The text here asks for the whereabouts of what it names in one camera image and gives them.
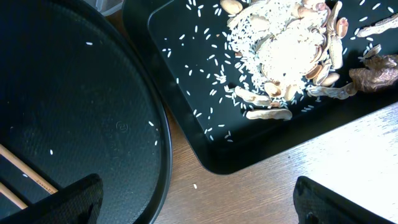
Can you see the left wooden chopstick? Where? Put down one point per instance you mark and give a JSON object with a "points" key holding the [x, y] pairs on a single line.
{"points": [[27, 170]]}

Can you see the round black tray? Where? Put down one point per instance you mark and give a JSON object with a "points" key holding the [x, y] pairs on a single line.
{"points": [[76, 100]]}

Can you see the black rectangular tray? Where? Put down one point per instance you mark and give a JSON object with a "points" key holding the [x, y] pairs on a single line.
{"points": [[184, 47]]}

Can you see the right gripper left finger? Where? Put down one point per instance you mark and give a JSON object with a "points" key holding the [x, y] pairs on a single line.
{"points": [[79, 203]]}

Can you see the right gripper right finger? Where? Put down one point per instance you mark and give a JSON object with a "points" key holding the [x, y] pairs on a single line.
{"points": [[316, 204]]}

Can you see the right wooden chopstick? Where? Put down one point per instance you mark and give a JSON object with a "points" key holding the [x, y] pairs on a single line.
{"points": [[12, 197]]}

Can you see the rice and peanut shell scraps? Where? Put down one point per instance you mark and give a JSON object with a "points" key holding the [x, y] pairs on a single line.
{"points": [[332, 49]]}

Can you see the clear plastic bin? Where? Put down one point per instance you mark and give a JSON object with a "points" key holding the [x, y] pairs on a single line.
{"points": [[106, 7]]}

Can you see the wooden chopstick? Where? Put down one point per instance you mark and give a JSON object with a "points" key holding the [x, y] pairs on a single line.
{"points": [[27, 170], [12, 197]]}

